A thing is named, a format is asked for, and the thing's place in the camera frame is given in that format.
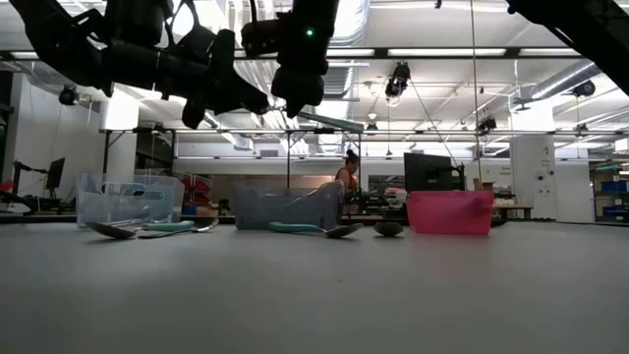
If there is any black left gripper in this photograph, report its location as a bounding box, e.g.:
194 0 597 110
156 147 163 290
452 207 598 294
103 28 270 131

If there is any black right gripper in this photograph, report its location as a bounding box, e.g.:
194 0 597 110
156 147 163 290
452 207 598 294
272 0 340 119

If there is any person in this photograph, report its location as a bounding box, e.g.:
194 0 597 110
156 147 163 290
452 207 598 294
333 148 363 198

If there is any dark grey plastic bin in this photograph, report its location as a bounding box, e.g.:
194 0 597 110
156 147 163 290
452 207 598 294
233 180 347 231

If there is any black beam with light strips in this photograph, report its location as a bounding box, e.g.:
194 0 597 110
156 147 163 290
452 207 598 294
0 47 629 61

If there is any large black monitor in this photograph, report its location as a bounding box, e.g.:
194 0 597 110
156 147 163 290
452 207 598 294
403 151 466 194

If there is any clear plastic bin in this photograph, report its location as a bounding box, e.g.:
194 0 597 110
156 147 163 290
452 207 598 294
76 171 186 228

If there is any red plastic bin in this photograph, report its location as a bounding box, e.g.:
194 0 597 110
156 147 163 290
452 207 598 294
406 190 495 236

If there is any small black monitor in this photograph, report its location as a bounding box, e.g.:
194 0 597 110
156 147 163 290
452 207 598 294
44 156 67 193

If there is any grey table mat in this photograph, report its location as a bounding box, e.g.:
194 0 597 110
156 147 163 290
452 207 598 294
0 218 629 354

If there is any shelf with blue bins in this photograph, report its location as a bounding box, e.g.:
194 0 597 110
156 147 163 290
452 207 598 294
589 164 629 222

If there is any silver ventilation duct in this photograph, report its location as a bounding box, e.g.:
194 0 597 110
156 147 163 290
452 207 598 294
300 0 371 119

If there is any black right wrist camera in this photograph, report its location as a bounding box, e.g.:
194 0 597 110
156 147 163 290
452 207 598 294
240 19 281 57

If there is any black metal workbench frame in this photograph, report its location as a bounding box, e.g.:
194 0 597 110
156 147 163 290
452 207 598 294
100 126 364 191

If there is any pale pink handle spoon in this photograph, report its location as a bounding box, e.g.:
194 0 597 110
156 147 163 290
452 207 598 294
372 221 406 238

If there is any thin hanging cable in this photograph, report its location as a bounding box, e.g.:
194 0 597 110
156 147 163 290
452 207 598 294
470 0 482 171

